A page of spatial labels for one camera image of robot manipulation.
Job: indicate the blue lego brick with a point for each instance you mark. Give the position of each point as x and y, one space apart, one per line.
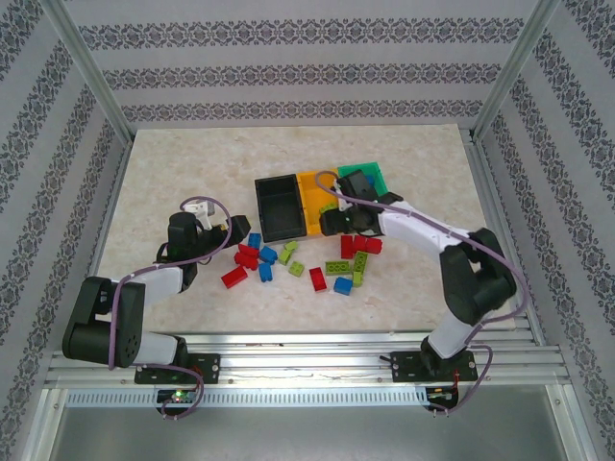
264 272
369 180
268 254
254 239
342 285

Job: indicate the red lego brick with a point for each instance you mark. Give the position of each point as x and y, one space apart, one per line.
248 249
347 246
246 261
317 279
234 277
374 246
359 243

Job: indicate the green lego brick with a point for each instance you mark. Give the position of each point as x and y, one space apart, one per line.
329 207
290 246
296 269
338 267
285 257
361 261

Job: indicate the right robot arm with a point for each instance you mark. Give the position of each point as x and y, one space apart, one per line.
480 288

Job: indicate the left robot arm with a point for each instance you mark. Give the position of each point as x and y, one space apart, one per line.
105 331

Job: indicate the black plastic bin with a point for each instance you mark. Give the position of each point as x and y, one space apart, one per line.
278 211

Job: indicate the green plastic bin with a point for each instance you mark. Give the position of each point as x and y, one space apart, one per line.
379 185

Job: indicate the yellow plastic bin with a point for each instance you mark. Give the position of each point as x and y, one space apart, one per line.
312 197

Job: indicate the small circuit board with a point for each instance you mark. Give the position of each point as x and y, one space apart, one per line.
442 394
178 396

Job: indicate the grey metal base panel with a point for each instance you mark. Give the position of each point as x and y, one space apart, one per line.
307 434

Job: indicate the aluminium side rail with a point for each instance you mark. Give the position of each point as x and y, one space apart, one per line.
105 230
499 230

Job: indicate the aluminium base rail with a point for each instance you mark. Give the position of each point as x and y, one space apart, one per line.
307 360

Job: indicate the aluminium frame post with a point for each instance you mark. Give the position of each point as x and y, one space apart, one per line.
516 67
86 67

